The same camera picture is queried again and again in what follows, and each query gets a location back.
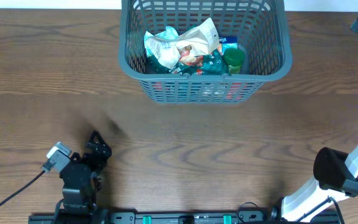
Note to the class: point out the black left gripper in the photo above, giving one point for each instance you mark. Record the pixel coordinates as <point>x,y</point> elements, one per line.
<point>89,157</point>

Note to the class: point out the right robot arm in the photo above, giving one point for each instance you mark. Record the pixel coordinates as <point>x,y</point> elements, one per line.
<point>335,178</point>

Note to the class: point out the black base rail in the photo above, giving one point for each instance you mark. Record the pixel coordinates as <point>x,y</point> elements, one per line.
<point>243,217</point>

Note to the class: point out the grey plastic lattice basket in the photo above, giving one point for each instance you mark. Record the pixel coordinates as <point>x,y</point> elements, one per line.
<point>261,30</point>

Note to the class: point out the green snack bag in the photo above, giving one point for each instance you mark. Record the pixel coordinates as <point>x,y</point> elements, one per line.
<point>212,64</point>

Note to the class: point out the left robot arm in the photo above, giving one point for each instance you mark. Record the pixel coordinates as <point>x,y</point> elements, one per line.
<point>80,200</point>

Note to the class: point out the beige paper pouch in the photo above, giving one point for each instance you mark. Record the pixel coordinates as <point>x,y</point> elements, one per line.
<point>200,40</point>

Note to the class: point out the light teal small packet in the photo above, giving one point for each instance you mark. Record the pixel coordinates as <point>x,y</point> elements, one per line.
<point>169,33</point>

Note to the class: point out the green lid jar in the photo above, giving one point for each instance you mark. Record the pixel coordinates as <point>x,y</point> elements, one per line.
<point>234,58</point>

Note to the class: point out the blue tissue multipack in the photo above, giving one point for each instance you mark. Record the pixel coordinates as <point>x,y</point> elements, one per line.
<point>227,42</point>

